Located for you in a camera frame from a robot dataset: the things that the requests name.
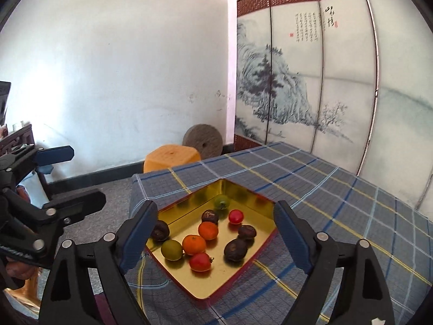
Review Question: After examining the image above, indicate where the dark brown passion fruit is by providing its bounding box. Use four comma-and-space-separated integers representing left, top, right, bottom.
201, 209, 219, 225
238, 225, 257, 241
224, 238, 248, 262
150, 220, 170, 243

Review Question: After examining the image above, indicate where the green kiwi-like fruit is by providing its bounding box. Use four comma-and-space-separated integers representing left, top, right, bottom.
161, 239, 183, 262

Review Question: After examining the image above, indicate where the orange mandarin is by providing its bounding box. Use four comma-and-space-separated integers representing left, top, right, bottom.
198, 222, 219, 241
182, 235, 206, 256

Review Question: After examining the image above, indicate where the red tomato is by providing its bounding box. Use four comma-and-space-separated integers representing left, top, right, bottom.
228, 209, 244, 225
189, 252, 214, 272

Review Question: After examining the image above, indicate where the green tomato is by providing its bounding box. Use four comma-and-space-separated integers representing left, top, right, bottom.
214, 194, 231, 210

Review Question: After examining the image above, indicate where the person's left hand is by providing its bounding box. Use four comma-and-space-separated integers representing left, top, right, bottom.
5, 258, 37, 280

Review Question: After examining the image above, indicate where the blue plaid tablecloth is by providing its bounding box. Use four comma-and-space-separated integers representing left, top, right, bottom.
126, 143, 432, 324

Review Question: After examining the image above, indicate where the gold toffee tin tray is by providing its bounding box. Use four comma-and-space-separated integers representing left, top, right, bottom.
146, 179, 277, 303

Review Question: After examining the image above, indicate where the round stone millstone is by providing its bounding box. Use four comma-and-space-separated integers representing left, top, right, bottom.
182, 124, 223, 160

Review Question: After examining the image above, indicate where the painted folding screen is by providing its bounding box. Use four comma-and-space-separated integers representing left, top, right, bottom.
235, 0, 432, 215

